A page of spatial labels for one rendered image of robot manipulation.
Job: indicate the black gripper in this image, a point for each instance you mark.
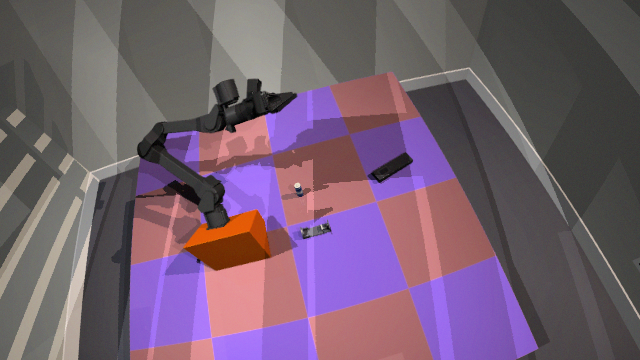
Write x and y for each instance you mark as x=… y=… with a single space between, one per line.
x=263 y=104

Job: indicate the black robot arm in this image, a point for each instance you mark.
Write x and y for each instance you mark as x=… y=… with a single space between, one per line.
x=208 y=189

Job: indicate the blue and white striped battery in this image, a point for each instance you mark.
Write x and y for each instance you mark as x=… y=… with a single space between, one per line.
x=298 y=189

